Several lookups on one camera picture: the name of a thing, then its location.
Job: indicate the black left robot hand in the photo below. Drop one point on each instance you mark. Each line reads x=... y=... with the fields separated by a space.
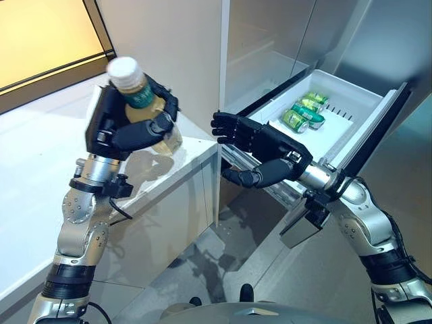
x=104 y=135

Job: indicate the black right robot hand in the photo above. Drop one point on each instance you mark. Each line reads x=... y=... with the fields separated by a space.
x=270 y=141

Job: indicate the tea bottle with white cap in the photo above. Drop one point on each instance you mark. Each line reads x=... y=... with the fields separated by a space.
x=138 y=98

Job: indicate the white fridge drawer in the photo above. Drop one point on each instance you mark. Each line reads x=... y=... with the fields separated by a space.
x=337 y=135

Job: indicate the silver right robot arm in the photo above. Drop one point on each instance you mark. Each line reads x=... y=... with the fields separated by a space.
x=364 y=219

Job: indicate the steel fronted fridge drawer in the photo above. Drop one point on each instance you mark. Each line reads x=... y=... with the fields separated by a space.
x=297 y=233

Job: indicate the stainless steel fridge body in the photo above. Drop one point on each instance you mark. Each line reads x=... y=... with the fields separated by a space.
x=263 y=40

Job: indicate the light green drink can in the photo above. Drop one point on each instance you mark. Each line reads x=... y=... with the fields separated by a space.
x=293 y=119
x=319 y=98
x=312 y=105

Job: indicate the dark green drink can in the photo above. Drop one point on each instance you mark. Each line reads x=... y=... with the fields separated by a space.
x=312 y=116

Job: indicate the white counter cabinet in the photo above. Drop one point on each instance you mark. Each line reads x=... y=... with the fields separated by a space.
x=40 y=168

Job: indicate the tall white cabinet panel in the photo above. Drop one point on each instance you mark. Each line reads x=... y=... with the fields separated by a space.
x=168 y=50

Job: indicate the black framed window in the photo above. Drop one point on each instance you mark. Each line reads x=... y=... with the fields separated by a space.
x=33 y=40

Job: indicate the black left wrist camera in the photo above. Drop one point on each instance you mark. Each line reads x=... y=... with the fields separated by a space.
x=118 y=187

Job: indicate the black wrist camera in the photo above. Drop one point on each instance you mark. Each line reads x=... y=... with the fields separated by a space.
x=118 y=187
x=315 y=207

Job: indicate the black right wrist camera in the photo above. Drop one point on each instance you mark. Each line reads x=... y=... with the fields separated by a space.
x=315 y=207

